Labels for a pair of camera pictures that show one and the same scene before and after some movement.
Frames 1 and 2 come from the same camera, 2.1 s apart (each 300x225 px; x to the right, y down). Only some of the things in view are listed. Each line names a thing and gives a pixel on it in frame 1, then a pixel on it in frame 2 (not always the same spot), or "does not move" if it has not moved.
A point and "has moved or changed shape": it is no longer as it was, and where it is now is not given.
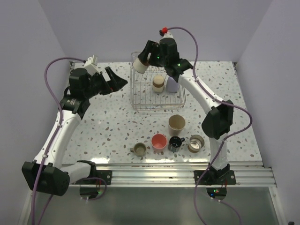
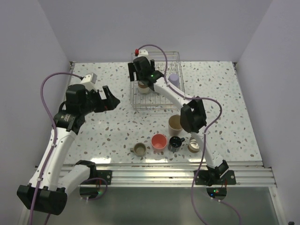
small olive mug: x=139 y=149 does not move
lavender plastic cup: x=172 y=85 does not move
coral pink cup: x=158 y=143 does not move
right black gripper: x=151 y=47 -> x=131 y=69
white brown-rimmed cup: x=138 y=67 has moved or changed shape
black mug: x=175 y=143 does not move
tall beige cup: x=176 y=124 does not move
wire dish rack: x=148 y=90 does not move
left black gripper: x=115 y=84 -> x=110 y=102
